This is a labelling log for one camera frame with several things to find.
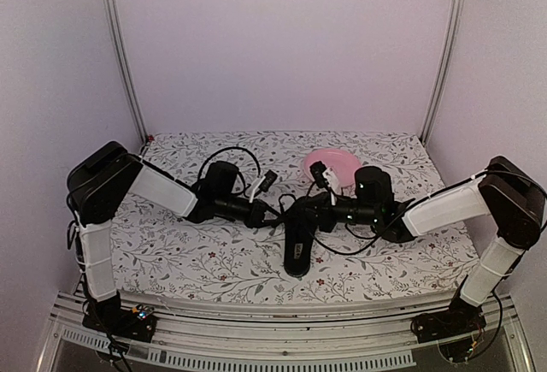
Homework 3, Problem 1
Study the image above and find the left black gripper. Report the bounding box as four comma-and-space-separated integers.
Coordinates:
215, 192, 285, 228

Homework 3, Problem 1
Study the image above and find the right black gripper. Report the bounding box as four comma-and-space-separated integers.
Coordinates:
297, 189, 379, 233

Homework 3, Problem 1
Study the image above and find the black shoelace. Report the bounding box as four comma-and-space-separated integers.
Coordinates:
264, 193, 297, 227

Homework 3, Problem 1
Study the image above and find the black shoe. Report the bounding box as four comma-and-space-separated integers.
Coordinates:
283, 197, 317, 278

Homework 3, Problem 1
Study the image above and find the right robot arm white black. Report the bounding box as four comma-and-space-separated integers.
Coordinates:
304, 156, 546, 334

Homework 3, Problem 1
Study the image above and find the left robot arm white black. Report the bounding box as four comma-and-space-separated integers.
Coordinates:
66, 141, 272, 333

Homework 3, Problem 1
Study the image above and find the pink plate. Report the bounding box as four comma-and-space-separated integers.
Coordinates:
302, 148, 362, 187

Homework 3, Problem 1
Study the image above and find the floral patterned table mat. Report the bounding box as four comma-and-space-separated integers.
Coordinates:
111, 131, 478, 304

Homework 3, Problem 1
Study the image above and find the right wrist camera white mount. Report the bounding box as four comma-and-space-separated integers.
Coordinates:
309, 161, 341, 206

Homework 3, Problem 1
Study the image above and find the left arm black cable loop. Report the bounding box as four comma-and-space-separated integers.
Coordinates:
197, 146, 262, 185

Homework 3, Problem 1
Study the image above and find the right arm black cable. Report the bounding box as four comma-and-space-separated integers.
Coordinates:
314, 221, 398, 257

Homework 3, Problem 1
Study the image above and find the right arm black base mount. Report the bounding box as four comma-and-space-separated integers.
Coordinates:
410, 303, 486, 343

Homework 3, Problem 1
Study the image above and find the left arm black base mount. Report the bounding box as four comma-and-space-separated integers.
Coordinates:
82, 301, 158, 343

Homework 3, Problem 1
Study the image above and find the right aluminium frame post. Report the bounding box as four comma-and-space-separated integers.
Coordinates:
420, 0, 465, 147

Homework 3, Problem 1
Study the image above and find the aluminium frame post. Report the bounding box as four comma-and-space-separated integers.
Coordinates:
420, 0, 465, 147
103, 0, 149, 145

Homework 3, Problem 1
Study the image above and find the left aluminium frame post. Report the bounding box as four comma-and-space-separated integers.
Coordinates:
103, 0, 149, 145

